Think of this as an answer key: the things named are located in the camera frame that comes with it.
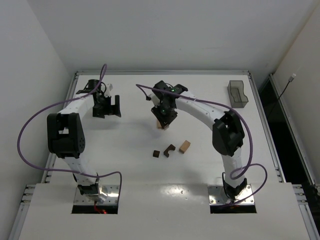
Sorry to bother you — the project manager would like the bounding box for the dark wood arch block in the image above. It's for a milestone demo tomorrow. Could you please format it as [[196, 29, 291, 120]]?
[[163, 144, 176, 158]]

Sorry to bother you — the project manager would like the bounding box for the long light wood block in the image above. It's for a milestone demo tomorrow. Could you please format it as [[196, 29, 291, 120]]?
[[179, 140, 191, 154]]

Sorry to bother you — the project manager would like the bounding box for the small dark wood cube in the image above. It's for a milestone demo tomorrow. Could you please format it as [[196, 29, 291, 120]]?
[[152, 150, 160, 158]]

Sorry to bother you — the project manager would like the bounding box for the clear grey plastic bin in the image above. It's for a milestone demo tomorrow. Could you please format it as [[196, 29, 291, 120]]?
[[227, 80, 249, 109]]

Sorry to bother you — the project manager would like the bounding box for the light wood rectangular block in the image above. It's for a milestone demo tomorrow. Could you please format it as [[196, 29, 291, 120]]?
[[156, 120, 162, 129]]

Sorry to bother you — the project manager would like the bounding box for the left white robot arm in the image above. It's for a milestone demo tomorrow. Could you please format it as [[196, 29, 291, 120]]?
[[47, 79, 121, 202]]

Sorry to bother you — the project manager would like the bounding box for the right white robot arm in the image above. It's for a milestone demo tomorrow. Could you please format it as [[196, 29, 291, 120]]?
[[146, 80, 247, 201]]

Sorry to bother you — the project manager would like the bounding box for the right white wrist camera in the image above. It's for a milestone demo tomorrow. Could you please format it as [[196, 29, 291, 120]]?
[[146, 93, 160, 106]]

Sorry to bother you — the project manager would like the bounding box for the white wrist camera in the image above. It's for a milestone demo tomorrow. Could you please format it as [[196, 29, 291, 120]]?
[[103, 83, 113, 98], [146, 93, 160, 106]]

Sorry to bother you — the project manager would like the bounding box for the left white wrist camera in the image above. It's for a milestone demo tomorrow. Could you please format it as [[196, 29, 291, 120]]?
[[103, 83, 113, 98]]

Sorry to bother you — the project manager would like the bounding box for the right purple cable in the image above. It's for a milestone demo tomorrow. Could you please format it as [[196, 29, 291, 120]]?
[[135, 83, 268, 209]]

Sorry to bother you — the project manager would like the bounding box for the purple cable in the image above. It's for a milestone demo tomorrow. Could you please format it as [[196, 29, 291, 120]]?
[[135, 83, 268, 209], [16, 63, 123, 187]]

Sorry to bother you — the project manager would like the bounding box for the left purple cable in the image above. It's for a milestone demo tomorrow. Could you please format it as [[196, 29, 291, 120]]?
[[16, 63, 123, 187]]

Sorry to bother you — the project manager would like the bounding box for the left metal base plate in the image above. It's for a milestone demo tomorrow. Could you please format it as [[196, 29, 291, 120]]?
[[73, 185, 120, 207]]

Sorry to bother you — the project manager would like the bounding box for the metal base plate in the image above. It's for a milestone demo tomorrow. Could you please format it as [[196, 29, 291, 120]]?
[[207, 184, 256, 206], [73, 185, 120, 207]]

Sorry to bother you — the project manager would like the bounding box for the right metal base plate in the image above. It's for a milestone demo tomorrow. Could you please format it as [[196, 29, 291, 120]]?
[[207, 184, 256, 206]]

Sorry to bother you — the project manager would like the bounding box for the black wall cable with plug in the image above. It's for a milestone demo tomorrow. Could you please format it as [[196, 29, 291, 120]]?
[[271, 73, 297, 111]]

